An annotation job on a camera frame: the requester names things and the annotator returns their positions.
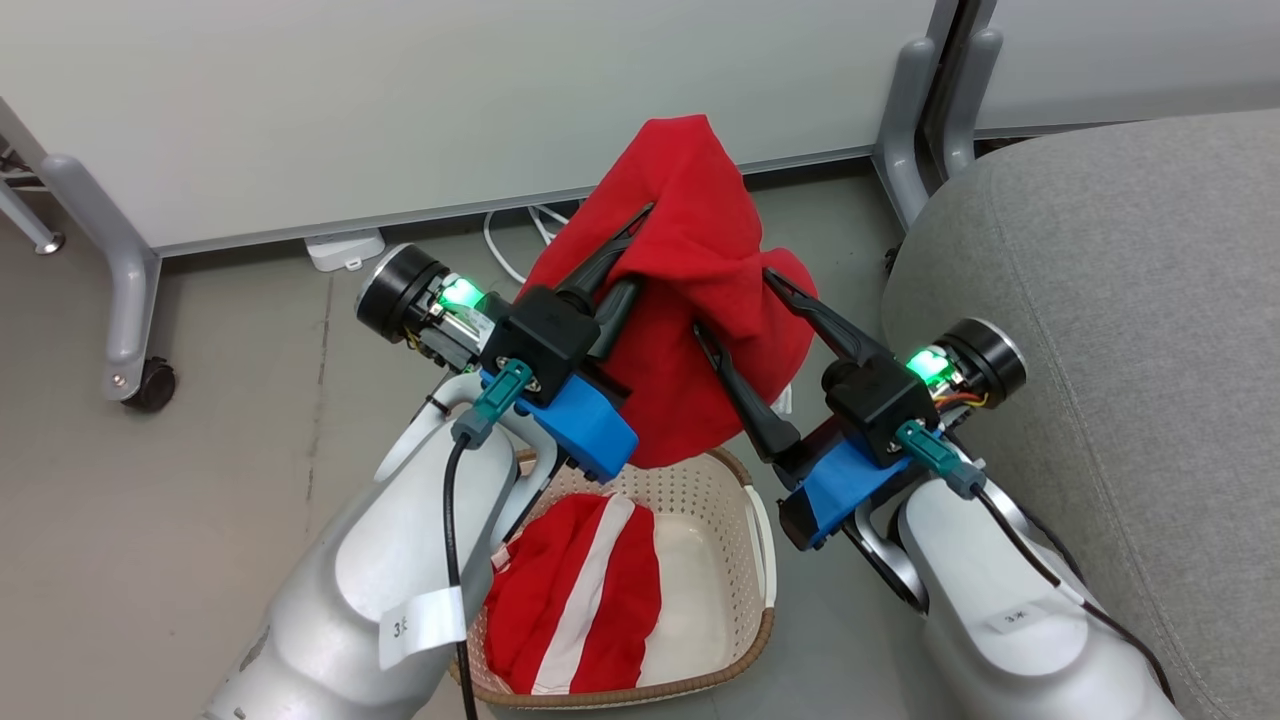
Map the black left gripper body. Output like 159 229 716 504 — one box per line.
357 245 603 403

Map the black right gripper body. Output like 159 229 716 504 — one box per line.
822 318 1028 467

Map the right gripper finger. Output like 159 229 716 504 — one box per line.
765 268 892 367
693 322 802 464

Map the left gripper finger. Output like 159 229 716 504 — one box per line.
595 278 642 362
556 203 657 307

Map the plain red garment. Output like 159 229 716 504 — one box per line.
515 115 819 469

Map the red white striped garment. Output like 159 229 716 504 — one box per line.
483 493 663 696

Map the cream perforated laundry basket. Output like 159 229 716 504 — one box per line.
450 445 779 711

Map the white power adapter box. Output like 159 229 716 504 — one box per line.
305 229 386 273

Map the wide white partition panel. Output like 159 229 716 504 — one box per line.
0 0 946 256

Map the grey fabric sofa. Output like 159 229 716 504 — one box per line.
882 108 1280 720

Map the small white paper label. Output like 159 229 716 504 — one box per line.
985 604 1051 637

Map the black caster wheel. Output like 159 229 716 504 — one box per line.
122 358 178 413

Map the narrow white partition panel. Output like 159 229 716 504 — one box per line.
975 0 1280 133

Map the grey partition leg with caster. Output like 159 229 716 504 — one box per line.
40 153 163 403

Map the thin grey stand leg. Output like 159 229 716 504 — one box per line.
0 150 67 255

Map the white looped floor cable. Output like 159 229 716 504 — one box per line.
484 204 573 287

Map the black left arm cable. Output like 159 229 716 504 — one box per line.
443 360 534 720

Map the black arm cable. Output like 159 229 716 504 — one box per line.
443 360 534 720
895 420 1176 703

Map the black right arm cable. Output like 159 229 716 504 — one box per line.
895 420 1176 703

